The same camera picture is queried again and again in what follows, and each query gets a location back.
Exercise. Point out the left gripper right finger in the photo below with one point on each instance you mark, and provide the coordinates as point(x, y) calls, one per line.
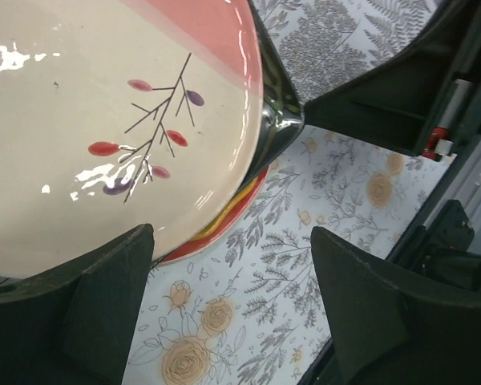
point(392, 326)

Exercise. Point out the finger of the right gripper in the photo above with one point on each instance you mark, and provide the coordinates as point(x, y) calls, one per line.
point(424, 101)

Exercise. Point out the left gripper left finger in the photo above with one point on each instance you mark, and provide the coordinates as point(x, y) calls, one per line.
point(73, 324)

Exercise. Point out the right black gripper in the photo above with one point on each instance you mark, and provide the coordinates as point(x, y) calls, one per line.
point(440, 251)

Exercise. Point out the black square floral plate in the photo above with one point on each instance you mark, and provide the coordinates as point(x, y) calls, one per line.
point(282, 117)

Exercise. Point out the pink and cream round plate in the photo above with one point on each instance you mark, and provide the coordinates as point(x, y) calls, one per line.
point(119, 113)

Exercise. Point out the floral table mat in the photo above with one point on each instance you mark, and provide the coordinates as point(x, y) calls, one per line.
point(248, 309)

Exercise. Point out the yellow polka dot plate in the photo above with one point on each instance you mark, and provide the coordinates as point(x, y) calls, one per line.
point(211, 228)

